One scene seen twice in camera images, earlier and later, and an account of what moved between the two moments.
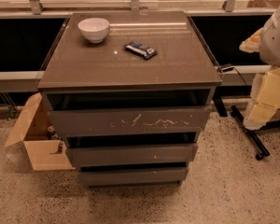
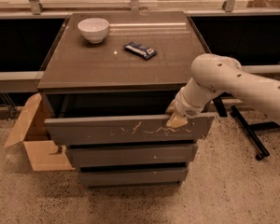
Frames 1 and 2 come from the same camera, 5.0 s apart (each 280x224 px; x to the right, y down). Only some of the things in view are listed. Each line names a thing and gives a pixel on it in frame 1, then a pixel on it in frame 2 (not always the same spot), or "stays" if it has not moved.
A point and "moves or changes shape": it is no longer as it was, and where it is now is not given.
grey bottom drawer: [132, 176] stays
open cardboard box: [33, 129] stays
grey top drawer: [130, 121] moves or changes shape
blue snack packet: [140, 49] stays
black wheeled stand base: [254, 133] stays
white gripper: [276, 41] -> [184, 108]
